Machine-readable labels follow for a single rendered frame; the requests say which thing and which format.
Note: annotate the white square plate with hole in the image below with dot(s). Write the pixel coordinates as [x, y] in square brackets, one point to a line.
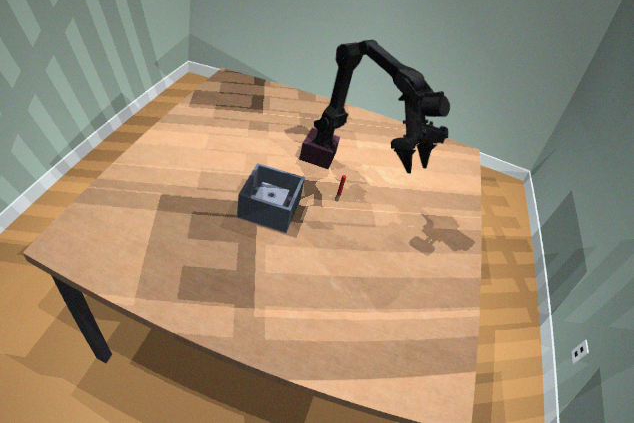
[273, 194]

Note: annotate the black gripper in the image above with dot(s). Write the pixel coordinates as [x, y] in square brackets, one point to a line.
[405, 147]

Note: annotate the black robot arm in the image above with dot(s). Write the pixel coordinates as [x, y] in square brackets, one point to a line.
[420, 99]

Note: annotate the dark red peg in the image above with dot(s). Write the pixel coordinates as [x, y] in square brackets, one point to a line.
[341, 184]

